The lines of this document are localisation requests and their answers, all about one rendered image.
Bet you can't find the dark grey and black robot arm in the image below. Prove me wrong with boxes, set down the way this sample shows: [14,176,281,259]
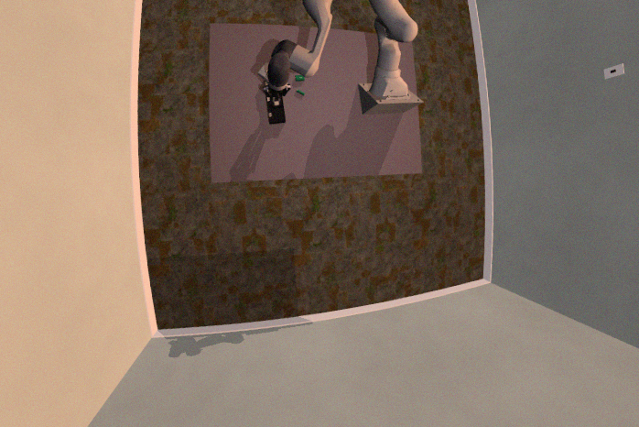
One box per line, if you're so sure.
[258,0,417,100]

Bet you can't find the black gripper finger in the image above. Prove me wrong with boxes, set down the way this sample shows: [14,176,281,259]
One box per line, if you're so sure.
[263,86,275,102]
[278,84,291,102]

